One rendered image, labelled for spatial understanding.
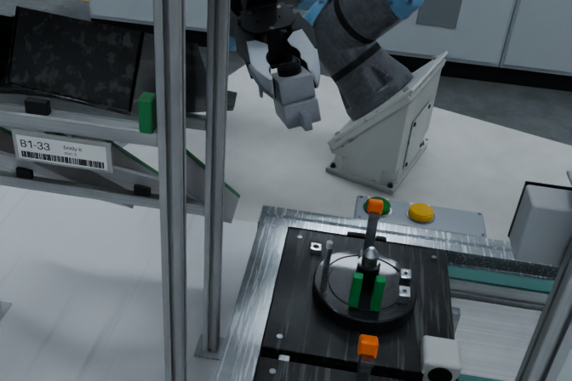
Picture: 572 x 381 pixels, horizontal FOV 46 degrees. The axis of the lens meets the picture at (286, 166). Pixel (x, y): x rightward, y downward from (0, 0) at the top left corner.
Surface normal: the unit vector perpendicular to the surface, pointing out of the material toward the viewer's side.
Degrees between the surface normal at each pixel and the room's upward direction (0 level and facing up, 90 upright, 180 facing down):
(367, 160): 90
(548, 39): 90
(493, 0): 90
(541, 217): 90
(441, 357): 0
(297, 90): 78
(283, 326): 0
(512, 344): 0
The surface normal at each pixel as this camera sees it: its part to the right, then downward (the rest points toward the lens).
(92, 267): 0.07, -0.84
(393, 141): -0.47, 0.45
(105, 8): -0.12, 0.53
